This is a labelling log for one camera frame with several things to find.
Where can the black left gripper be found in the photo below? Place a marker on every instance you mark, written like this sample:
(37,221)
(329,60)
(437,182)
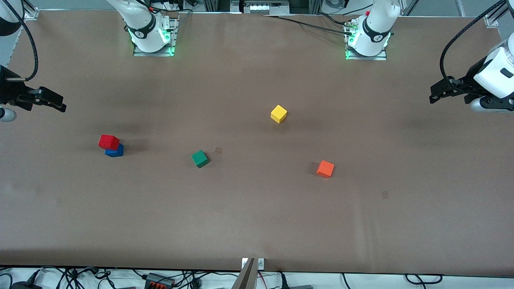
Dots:
(467,81)

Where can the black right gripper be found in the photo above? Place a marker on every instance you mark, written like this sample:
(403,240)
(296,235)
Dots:
(9,90)

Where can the red wooden block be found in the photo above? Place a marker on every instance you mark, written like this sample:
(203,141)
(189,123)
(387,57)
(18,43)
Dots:
(109,142)

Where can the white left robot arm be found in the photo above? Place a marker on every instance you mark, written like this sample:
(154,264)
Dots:
(375,36)

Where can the blue wooden block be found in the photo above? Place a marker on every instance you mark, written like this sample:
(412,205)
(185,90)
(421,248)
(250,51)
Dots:
(117,153)

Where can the orange wooden block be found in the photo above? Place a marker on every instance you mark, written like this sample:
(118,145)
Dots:
(325,169)

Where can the green wooden block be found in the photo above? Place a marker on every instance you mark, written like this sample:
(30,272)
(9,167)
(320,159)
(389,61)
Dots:
(200,159)

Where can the yellow wooden block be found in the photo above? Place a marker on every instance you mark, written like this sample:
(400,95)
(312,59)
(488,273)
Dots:
(278,114)

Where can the black power adapter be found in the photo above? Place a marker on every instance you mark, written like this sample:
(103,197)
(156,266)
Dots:
(24,285)

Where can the grey control box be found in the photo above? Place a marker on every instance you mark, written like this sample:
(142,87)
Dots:
(261,7)

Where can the black box with orange connectors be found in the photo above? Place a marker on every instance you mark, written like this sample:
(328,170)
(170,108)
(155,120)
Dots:
(158,279)

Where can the black plug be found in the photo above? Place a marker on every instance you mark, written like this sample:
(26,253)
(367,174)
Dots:
(283,283)

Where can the grey slanted metal bar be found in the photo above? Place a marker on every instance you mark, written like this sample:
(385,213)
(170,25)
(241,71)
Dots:
(245,279)

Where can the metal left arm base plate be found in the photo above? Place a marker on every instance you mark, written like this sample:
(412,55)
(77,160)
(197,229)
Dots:
(379,58)

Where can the aluminium corner rail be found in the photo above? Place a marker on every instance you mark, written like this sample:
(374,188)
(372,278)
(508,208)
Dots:
(492,21)

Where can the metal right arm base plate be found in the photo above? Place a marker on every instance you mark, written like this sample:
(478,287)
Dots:
(160,53)

